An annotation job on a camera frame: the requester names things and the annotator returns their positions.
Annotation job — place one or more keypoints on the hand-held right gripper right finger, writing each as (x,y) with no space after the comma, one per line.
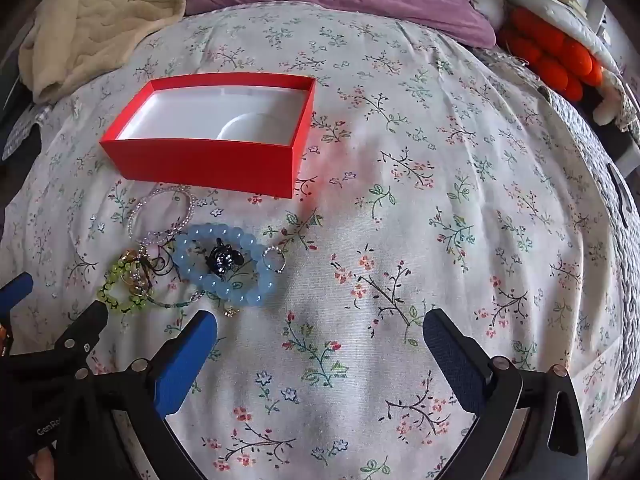
(450,355)

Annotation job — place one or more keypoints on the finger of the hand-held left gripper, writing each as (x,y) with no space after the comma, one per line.
(17,287)
(87,327)

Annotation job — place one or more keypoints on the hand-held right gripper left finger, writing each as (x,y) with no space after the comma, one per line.
(185,365)

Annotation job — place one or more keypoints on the small gold earring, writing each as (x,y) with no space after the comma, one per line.
(230,311)

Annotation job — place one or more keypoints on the black beaded ornament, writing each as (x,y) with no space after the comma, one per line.
(222,259)

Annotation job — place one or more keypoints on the red cardboard box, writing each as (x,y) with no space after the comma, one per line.
(200,170)

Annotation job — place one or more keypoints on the person's left hand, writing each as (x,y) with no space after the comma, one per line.
(44,466)

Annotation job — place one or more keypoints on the floral bedsheet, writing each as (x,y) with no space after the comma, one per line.
(400,210)

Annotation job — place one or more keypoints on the grey checked cloth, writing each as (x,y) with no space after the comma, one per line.
(20,125)

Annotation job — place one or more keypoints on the beige quilted blanket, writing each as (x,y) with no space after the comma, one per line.
(100,25)

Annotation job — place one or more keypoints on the orange and white plush toy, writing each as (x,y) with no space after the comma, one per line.
(560,10)

